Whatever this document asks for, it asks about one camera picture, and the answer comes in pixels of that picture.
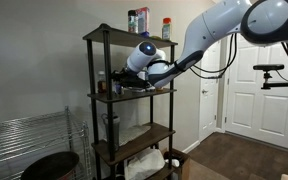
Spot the brown cardboard box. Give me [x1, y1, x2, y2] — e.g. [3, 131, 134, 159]
[161, 148, 192, 180]

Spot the grey drinking bottle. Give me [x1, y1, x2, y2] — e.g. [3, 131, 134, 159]
[100, 112, 121, 152]

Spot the metal wire rack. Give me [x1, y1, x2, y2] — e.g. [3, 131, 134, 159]
[0, 106, 94, 180]

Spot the black stereo camera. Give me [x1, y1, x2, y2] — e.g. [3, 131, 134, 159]
[252, 63, 285, 72]

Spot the wide white panel door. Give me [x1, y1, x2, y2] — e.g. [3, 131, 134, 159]
[224, 33, 288, 152]

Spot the yellow spice bottle orange lid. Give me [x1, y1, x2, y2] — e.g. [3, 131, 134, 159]
[161, 17, 173, 42]

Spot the glass jar with black lid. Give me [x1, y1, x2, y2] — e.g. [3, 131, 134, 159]
[126, 9, 139, 34]

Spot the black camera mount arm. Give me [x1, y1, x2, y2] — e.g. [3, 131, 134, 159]
[260, 70, 288, 94]

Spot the small white cup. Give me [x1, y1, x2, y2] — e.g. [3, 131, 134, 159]
[165, 158, 181, 168]

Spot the white bag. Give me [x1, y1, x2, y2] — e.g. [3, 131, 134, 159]
[123, 147, 167, 180]

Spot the small brown syrup bottle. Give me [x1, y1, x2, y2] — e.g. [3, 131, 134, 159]
[96, 70, 107, 94]

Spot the narrow white door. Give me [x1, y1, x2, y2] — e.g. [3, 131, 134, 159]
[198, 39, 223, 143]

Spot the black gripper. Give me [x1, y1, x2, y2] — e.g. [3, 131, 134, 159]
[110, 69, 150, 90]

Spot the white mesh cloth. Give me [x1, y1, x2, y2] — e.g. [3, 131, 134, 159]
[118, 123, 152, 147]

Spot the dark wood black-frame shelf unit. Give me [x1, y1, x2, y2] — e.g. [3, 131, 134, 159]
[82, 23, 179, 180]

